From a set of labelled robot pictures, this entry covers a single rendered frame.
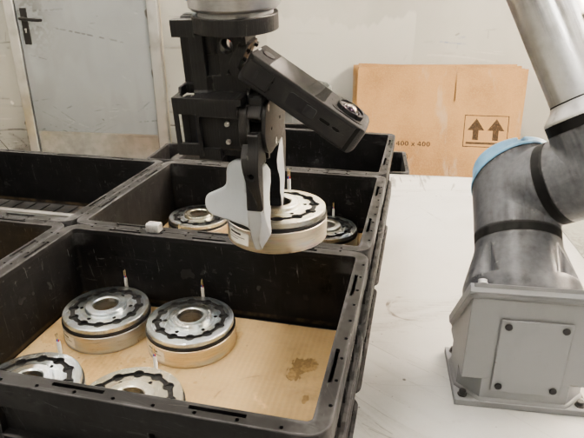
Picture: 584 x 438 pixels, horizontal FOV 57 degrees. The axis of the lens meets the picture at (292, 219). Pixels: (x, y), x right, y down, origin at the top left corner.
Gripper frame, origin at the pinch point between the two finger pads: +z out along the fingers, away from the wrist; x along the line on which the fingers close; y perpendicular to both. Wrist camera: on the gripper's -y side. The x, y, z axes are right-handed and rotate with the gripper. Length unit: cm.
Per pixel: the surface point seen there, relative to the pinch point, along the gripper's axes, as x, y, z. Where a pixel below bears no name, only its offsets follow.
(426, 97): -295, -20, 79
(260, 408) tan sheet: 8.8, -0.2, 16.2
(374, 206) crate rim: -24.7, -8.4, 10.5
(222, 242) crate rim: -8.6, 9.0, 8.3
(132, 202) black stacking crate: -23.3, 29.3, 12.4
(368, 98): -292, 15, 79
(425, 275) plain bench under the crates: -45, -18, 36
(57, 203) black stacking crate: -37, 54, 22
